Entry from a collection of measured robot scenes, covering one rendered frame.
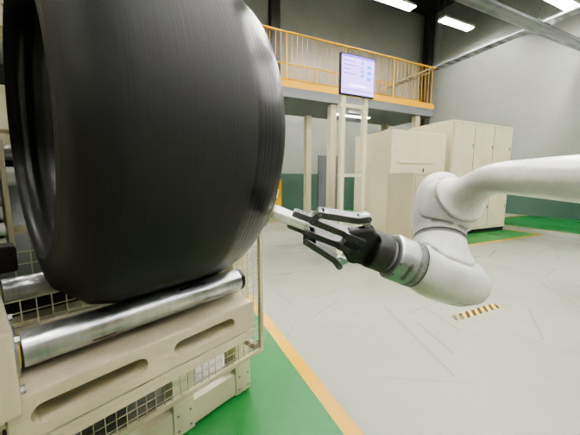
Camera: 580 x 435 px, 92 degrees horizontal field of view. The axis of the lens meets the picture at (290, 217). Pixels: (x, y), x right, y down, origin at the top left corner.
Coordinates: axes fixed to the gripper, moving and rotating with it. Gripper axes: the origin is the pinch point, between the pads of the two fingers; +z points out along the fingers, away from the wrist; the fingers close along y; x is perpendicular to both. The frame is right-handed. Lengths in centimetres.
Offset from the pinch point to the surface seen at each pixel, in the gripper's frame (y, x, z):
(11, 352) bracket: 12.9, -27.4, 25.0
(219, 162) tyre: -9.3, -11.5, 12.9
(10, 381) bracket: 15.6, -28.8, 24.1
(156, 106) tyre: -14.1, -15.7, 19.8
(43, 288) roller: 31, -5, 40
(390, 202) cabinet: 100, 399, -207
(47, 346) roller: 16.7, -23.7, 24.3
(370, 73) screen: -60, 418, -83
